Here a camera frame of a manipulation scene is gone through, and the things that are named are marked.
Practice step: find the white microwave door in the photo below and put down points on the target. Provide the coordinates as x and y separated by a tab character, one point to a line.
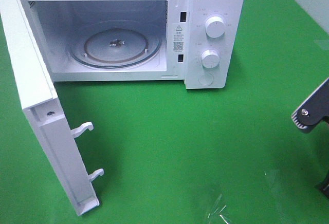
43	110

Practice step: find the round door release button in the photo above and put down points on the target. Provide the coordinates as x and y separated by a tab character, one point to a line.
206	79

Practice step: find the white microwave knob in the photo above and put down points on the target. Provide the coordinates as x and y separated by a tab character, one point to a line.
210	59
215	27

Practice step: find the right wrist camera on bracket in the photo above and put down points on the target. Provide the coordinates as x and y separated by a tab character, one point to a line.
313	110

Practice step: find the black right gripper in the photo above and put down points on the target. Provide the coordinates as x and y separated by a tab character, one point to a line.
323	187

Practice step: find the white microwave oven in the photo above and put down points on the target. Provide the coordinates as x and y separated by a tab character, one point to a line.
54	24

